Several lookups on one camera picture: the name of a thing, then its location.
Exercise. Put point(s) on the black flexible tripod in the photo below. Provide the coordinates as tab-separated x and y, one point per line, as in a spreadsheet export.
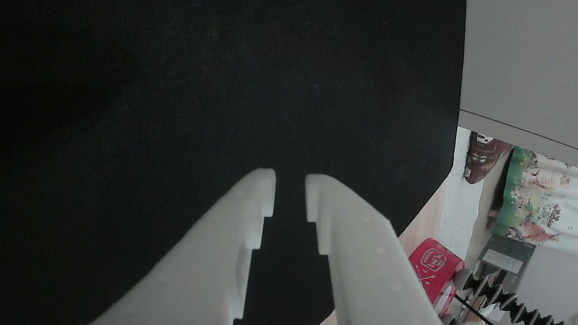
510	301

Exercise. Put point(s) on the floral cloth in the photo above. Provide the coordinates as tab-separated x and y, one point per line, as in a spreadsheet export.
542	198

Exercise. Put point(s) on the grey box with label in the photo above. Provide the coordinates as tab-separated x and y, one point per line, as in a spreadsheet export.
510	243

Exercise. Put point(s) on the red box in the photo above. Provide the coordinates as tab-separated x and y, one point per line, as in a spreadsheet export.
433	266

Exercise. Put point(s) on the dark red patterned fabric item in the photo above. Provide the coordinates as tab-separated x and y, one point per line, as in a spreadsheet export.
481	160

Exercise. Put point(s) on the black mat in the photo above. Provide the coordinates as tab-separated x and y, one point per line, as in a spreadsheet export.
180	113

